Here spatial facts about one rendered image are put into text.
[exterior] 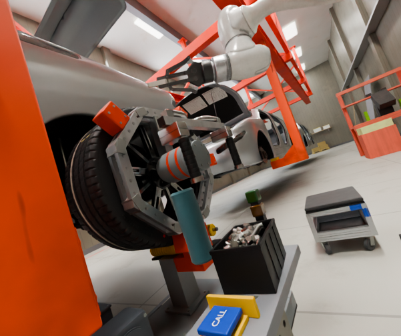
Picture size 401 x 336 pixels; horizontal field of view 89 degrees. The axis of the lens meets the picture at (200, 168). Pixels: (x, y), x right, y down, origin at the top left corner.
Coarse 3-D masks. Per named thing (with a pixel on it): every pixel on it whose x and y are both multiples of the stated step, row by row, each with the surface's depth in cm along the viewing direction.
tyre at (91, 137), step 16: (128, 112) 90; (96, 128) 77; (80, 144) 82; (96, 144) 74; (80, 160) 75; (96, 160) 71; (80, 176) 74; (96, 176) 70; (112, 176) 74; (80, 192) 74; (96, 192) 69; (112, 192) 72; (80, 208) 76; (96, 208) 71; (112, 208) 71; (80, 224) 81; (96, 224) 76; (112, 224) 71; (128, 224) 73; (144, 224) 79; (112, 240) 80; (128, 240) 76; (144, 240) 77; (160, 240) 82
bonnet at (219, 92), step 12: (216, 84) 375; (192, 96) 402; (204, 96) 401; (216, 96) 399; (228, 96) 396; (240, 96) 389; (192, 108) 428; (204, 108) 425; (216, 108) 420; (228, 108) 414; (240, 108) 405; (228, 120) 429; (240, 120) 421
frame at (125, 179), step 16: (144, 112) 85; (160, 112) 94; (128, 128) 76; (112, 144) 71; (112, 160) 72; (128, 160) 72; (128, 176) 70; (208, 176) 110; (128, 192) 69; (208, 192) 104; (128, 208) 70; (144, 208) 71; (208, 208) 100; (160, 224) 75; (176, 224) 80
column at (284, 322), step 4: (284, 312) 53; (284, 316) 52; (284, 320) 51; (280, 324) 49; (284, 324) 51; (288, 324) 52; (280, 328) 48; (284, 328) 50; (288, 328) 52; (280, 332) 48; (284, 332) 49; (288, 332) 51
